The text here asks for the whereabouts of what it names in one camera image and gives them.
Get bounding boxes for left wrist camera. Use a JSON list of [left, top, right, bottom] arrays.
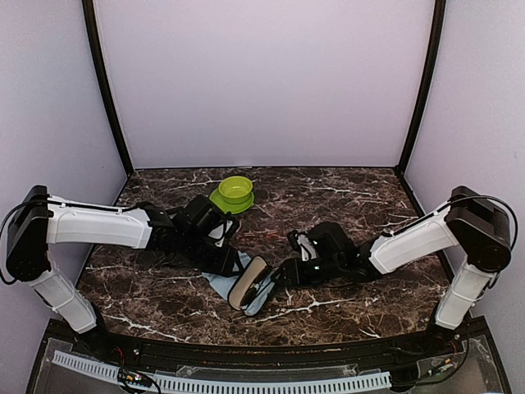
[[208, 218, 240, 247]]

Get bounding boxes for pink translucent sunglasses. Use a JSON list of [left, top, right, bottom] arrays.
[[245, 231, 283, 241]]

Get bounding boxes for black frame post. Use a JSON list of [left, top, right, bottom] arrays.
[[81, 0, 135, 177], [395, 0, 447, 178]]

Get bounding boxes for black checkered glasses case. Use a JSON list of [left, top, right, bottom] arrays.
[[226, 256, 276, 317]]

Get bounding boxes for right black frame post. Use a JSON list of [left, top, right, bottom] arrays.
[[395, 0, 447, 178]]

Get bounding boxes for left black frame post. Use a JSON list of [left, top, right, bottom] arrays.
[[81, 0, 135, 177]]

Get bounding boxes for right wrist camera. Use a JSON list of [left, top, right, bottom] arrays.
[[287, 230, 317, 262]]

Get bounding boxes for black sunglasses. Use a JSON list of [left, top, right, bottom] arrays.
[[241, 276, 274, 305]]

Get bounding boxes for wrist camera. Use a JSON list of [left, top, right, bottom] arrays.
[[287, 230, 317, 262], [208, 218, 240, 247]]

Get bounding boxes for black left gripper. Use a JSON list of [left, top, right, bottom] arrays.
[[179, 230, 244, 277]]

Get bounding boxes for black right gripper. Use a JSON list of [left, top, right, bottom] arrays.
[[271, 255, 344, 287]]

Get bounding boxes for white slotted cable duct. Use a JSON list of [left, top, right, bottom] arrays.
[[52, 350, 391, 393]]

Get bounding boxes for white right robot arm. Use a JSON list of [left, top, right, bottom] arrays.
[[277, 186, 518, 356]]

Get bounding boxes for green plastic bowl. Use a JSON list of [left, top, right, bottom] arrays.
[[218, 176, 253, 204]]

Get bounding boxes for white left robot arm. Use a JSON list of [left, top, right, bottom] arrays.
[[1, 186, 243, 358]]

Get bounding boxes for green plastic plate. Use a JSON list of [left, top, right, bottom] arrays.
[[209, 189, 254, 214]]

